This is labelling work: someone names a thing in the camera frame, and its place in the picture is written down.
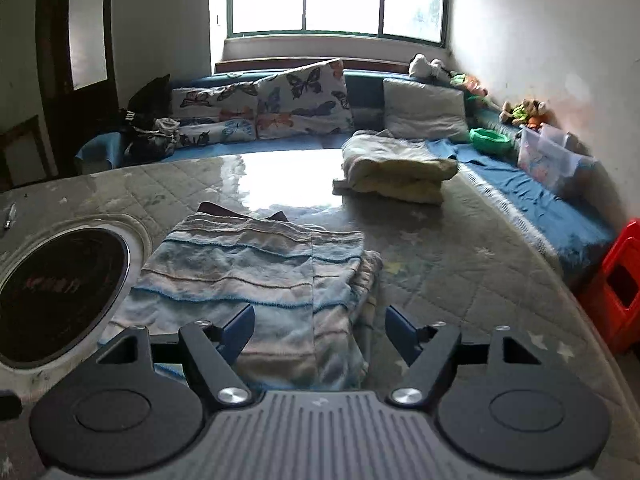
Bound grey quilted star table mat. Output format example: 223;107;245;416
0;147;640;480

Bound orange green plush toy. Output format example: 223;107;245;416
450;74;489;97

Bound brown green plush toys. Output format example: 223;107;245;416
500;99;549;129

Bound long butterfly print cushion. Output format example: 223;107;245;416
175;119;258;149
171;82;261;122

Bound green plastic bowl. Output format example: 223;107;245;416
468;128;513;154

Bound blue sofa sheet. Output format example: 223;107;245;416
427;137;617;263

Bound clear plastic storage box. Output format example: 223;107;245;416
516;122;596;192

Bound round black induction cooker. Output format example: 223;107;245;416
0;217;132;367

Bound black bag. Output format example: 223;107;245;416
120;75;182;162

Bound white plush toy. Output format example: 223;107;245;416
409;54;452;82

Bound dark wooden glass door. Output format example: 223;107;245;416
35;0;121;177

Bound large butterfly print pillow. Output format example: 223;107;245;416
256;59;354;141

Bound grey pillow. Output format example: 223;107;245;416
382;78;470;143

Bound blue striped towel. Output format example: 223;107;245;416
100;212;383;393

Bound folded cream blanket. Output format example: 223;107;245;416
332;130;460;205

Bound red plastic stool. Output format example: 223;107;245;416
575;219;640;354

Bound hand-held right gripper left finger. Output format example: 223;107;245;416
96;304;257;407

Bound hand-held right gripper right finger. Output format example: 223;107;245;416
384;305;545;407

